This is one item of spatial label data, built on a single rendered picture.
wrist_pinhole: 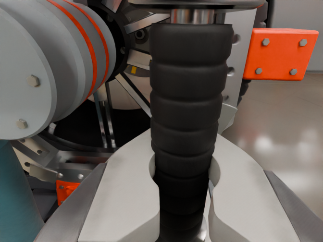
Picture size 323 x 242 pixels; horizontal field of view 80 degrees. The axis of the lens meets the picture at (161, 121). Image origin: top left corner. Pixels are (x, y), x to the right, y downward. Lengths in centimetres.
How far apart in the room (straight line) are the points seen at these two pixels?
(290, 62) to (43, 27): 31
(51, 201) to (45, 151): 24
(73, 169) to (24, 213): 11
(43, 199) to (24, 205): 31
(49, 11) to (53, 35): 3
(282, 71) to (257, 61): 4
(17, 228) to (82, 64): 31
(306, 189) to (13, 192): 143
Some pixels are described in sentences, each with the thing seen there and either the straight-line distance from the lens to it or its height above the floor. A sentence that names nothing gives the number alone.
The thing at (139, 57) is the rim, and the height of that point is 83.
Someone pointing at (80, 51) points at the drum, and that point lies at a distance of 23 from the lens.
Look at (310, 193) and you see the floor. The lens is 150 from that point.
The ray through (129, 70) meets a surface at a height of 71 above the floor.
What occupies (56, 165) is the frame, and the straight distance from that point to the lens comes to 47.
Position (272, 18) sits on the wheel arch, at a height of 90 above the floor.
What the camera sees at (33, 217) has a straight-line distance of 45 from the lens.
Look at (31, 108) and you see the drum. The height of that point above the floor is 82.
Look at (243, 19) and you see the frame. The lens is 31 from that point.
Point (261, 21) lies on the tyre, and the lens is 41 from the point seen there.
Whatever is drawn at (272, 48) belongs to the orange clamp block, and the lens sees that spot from 33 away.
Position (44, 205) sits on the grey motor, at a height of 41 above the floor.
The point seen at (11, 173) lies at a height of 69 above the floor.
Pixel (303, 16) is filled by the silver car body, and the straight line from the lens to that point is 76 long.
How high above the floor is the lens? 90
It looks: 28 degrees down
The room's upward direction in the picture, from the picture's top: 1 degrees clockwise
